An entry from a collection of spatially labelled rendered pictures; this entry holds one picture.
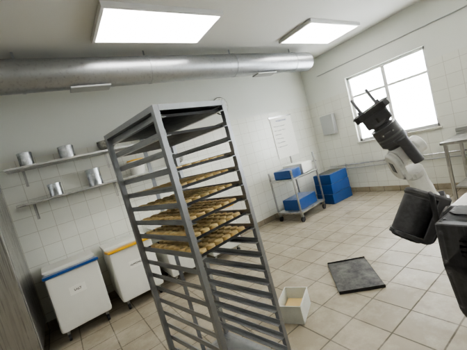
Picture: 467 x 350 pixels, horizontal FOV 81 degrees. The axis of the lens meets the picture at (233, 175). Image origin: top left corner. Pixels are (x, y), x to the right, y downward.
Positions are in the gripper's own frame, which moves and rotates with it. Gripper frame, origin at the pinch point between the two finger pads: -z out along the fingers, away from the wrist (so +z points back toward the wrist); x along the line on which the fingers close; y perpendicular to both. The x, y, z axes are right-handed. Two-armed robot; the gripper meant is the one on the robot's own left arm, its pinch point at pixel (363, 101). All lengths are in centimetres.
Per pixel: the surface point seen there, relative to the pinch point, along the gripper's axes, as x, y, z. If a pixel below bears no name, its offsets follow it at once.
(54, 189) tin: -316, -95, -128
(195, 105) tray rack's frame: -62, -22, -49
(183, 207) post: -87, 7, -11
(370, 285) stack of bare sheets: -88, -125, 149
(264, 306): -116, -27, 71
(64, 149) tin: -288, -119, -162
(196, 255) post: -97, 11, 11
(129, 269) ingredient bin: -306, -98, 5
